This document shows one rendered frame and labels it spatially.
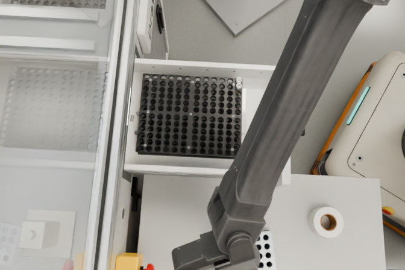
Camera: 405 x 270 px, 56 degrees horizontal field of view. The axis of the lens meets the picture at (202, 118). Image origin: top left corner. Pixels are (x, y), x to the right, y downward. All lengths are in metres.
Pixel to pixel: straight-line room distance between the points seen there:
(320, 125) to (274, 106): 1.40
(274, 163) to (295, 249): 0.50
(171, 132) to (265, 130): 0.39
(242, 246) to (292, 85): 0.22
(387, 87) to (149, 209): 1.11
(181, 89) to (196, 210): 0.29
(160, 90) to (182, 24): 1.08
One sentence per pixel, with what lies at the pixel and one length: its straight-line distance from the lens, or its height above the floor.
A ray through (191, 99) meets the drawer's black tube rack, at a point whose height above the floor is 0.90.
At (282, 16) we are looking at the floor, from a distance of 2.01.
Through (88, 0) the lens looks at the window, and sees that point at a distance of 0.58.
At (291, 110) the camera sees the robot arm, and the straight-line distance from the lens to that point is 0.46.
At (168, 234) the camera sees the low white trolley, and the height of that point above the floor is 0.76.
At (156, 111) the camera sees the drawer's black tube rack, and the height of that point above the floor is 0.90.
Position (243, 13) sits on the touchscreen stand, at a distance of 1.94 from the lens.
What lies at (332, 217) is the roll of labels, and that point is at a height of 0.79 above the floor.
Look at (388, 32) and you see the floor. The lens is 2.15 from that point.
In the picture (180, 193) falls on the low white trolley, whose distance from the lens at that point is 0.94.
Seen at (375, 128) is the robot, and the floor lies 0.28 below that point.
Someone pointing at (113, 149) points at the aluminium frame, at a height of 0.99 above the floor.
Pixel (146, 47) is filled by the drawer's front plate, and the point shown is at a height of 0.86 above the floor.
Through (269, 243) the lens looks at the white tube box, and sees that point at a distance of 0.92.
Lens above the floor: 1.70
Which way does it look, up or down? 75 degrees down
